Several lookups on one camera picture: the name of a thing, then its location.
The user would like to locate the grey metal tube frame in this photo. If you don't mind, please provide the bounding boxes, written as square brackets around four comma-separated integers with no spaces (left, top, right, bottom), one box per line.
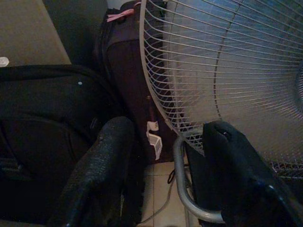
[173,134,225,223]

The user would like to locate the pink ribbon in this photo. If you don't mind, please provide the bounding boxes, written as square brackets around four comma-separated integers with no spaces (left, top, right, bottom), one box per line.
[106,9,134,22]

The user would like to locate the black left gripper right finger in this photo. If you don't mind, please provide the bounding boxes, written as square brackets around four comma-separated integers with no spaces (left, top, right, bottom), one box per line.
[186,120,303,227]

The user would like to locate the white electric fan grille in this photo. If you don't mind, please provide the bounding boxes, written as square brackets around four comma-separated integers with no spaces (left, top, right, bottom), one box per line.
[139,0,303,178]

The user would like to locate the thin grey floor cable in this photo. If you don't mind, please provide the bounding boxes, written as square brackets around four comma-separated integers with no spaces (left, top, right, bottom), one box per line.
[139,169,176,224]

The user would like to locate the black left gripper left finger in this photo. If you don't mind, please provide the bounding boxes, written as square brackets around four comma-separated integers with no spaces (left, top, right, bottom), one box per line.
[47,115,143,227]

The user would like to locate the black fabric suitcase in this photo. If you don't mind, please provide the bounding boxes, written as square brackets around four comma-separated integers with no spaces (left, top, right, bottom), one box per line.
[0,65,124,227]

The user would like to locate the white plastic luggage tag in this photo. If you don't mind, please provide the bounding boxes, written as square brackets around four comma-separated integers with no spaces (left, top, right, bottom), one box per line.
[146,121,163,160]

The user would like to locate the purple fabric suitcase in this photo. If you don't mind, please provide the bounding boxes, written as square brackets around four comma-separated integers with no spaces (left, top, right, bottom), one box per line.
[94,0,187,164]

